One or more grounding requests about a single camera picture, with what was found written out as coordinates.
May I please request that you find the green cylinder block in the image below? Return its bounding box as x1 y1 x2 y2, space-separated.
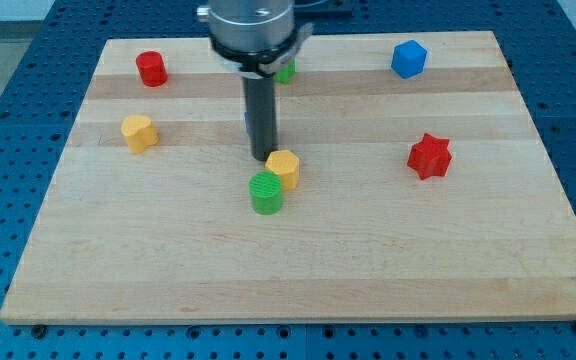
248 171 283 215

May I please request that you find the green block behind arm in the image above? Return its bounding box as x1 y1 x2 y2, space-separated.
274 60 296 84

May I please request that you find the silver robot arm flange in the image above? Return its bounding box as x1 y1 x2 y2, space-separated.
196 0 314 80

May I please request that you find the wooden board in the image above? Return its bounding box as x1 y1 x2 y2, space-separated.
0 31 576 325

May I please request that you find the yellow hexagon block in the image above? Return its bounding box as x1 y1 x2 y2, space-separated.
265 150 300 191

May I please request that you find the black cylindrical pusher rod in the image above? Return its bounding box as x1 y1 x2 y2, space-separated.
243 78 278 161

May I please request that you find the red star block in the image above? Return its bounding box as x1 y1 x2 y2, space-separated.
407 133 452 180

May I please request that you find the yellow heart block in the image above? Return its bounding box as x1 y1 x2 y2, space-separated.
120 115 159 154

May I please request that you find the blue cube block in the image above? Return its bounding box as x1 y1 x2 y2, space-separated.
391 40 427 79

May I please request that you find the red cylinder block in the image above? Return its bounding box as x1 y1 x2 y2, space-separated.
135 51 168 87

